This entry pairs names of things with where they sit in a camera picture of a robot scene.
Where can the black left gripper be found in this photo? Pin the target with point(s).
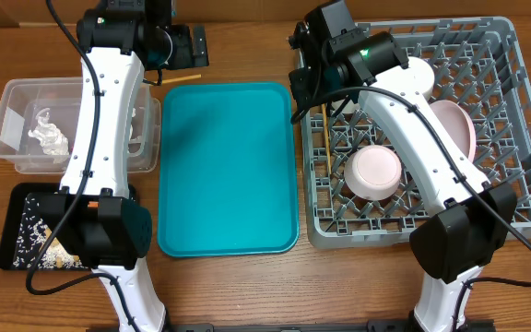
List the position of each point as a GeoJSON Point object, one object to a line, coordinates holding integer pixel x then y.
{"type": "Point", "coordinates": [181, 32]}

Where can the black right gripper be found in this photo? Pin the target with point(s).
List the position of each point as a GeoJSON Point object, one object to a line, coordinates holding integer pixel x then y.
{"type": "Point", "coordinates": [306, 82]}

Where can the wooden chopstick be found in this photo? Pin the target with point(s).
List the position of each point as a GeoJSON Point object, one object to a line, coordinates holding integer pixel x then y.
{"type": "Point", "coordinates": [326, 139]}
{"type": "Point", "coordinates": [180, 79]}

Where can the cream bowl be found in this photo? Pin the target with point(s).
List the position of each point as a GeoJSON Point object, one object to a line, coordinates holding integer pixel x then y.
{"type": "Point", "coordinates": [422, 76]}

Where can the small pink bowl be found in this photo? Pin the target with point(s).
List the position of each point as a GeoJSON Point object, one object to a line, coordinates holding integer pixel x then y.
{"type": "Point", "coordinates": [373, 173]}

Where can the pink plate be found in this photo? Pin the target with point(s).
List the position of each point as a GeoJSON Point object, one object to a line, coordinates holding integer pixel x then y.
{"type": "Point", "coordinates": [458, 125]}

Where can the foil wrapper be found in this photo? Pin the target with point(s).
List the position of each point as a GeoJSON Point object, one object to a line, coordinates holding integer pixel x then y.
{"type": "Point", "coordinates": [52, 141]}

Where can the clear plastic waste bin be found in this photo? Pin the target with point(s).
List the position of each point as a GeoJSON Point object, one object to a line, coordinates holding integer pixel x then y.
{"type": "Point", "coordinates": [57, 99]}

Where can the rice and peanut scraps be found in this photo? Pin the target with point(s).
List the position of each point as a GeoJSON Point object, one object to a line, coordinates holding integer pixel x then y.
{"type": "Point", "coordinates": [32, 235]}

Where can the cream plastic cup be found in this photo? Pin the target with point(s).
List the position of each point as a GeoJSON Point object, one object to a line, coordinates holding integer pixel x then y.
{"type": "Point", "coordinates": [349, 108]}

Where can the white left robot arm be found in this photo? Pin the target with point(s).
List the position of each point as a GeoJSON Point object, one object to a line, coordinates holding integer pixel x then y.
{"type": "Point", "coordinates": [93, 214]}

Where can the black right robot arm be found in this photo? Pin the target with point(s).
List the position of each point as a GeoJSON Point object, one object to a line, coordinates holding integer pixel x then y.
{"type": "Point", "coordinates": [470, 218]}

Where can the black waste tray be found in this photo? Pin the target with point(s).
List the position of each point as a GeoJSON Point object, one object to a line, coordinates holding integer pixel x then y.
{"type": "Point", "coordinates": [11, 224]}

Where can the teal plastic tray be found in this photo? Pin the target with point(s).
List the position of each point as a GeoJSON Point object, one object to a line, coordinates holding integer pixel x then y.
{"type": "Point", "coordinates": [227, 179]}

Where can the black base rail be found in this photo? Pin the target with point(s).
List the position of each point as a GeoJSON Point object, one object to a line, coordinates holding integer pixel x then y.
{"type": "Point", "coordinates": [389, 325]}

